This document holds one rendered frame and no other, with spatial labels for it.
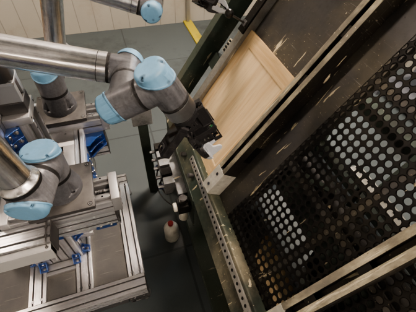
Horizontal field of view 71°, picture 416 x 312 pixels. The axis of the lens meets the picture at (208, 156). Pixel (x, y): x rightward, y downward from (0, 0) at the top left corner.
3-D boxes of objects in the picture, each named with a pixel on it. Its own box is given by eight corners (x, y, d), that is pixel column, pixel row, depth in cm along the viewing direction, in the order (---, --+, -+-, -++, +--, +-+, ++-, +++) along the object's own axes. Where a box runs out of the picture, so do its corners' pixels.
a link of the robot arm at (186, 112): (164, 119, 66) (156, 98, 71) (174, 130, 69) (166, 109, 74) (192, 102, 65) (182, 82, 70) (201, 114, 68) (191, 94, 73)
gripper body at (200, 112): (224, 138, 77) (205, 111, 68) (196, 155, 78) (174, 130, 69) (214, 120, 82) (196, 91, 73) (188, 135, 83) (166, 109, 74)
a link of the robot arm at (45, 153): (73, 158, 107) (61, 132, 97) (65, 189, 98) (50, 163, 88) (39, 160, 106) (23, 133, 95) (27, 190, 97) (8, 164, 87)
